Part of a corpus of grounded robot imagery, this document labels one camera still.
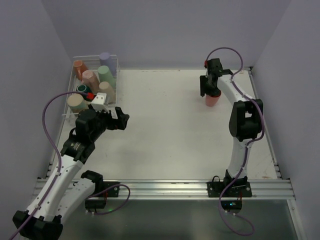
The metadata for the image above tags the dark green ceramic mug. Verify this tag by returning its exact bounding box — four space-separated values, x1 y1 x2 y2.
76 84 94 102

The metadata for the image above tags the orange plastic cup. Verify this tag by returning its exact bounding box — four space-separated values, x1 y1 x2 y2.
73 60 88 81

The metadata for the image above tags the light green plastic cup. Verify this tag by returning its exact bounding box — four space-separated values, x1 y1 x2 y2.
97 65 116 89

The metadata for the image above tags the cream painted ceramic mug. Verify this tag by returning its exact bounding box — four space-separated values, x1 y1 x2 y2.
67 93 89 114

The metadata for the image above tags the beige plastic cup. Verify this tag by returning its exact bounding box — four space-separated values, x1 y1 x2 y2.
99 81 116 103

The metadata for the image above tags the light pink plastic cup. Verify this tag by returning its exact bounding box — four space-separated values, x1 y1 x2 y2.
82 70 100 94

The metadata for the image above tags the lavender plastic cup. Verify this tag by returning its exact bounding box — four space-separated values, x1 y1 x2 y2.
99 52 117 76

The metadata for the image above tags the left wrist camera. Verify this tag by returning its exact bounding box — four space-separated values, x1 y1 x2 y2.
90 92 109 112

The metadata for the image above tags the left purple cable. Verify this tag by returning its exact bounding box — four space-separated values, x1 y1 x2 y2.
9 91 96 240

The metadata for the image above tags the right black controller box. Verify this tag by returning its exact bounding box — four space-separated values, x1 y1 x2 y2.
221 200 243 214

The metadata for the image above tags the white wire dish rack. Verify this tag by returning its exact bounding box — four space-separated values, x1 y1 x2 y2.
68 52 120 111

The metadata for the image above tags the aluminium mounting rail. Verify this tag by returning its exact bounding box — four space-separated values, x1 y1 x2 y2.
110 179 296 201

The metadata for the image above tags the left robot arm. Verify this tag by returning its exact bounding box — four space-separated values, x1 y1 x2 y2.
12 107 130 240

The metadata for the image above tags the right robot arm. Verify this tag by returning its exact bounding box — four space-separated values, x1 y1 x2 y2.
199 58 265 186

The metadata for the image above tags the left black controller box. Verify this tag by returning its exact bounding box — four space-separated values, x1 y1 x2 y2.
84 198 106 213

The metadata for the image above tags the black controller box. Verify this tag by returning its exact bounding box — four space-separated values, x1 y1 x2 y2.
221 200 243 214
84 198 106 213

